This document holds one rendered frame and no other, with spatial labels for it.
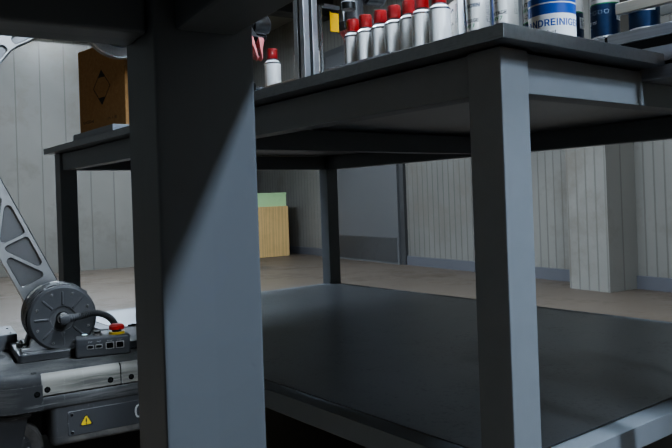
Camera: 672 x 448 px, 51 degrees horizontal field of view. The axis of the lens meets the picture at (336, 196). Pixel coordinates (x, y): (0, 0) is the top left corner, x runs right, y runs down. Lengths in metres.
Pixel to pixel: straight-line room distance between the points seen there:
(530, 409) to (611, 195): 3.50
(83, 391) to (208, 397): 1.43
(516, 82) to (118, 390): 1.19
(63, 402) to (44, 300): 0.28
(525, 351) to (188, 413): 0.73
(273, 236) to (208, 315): 7.47
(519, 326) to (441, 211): 4.98
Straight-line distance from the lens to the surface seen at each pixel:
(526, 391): 1.03
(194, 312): 0.34
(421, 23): 1.70
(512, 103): 1.00
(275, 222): 7.82
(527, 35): 0.99
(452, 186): 5.84
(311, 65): 1.82
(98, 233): 7.34
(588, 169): 4.54
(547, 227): 5.13
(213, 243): 0.34
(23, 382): 1.74
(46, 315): 1.91
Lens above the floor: 0.61
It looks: level
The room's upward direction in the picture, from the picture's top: 2 degrees counter-clockwise
